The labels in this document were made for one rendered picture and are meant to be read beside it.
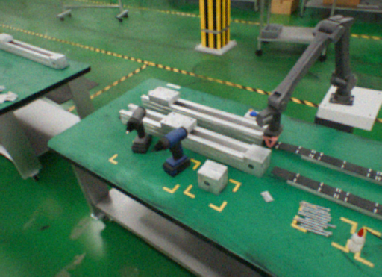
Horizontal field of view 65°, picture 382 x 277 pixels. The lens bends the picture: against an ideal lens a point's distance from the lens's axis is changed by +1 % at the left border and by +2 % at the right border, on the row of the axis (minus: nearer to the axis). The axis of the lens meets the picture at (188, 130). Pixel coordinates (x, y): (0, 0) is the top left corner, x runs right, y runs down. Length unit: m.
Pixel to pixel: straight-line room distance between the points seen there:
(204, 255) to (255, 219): 0.63
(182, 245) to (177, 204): 0.58
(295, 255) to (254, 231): 0.16
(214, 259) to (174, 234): 0.29
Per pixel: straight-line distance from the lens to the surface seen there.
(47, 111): 3.38
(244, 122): 1.60
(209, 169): 1.30
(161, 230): 1.93
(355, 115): 1.79
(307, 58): 1.44
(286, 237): 1.23
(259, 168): 1.37
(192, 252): 1.82
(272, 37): 4.39
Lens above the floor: 1.79
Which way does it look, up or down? 37 degrees down
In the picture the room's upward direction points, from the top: 5 degrees counter-clockwise
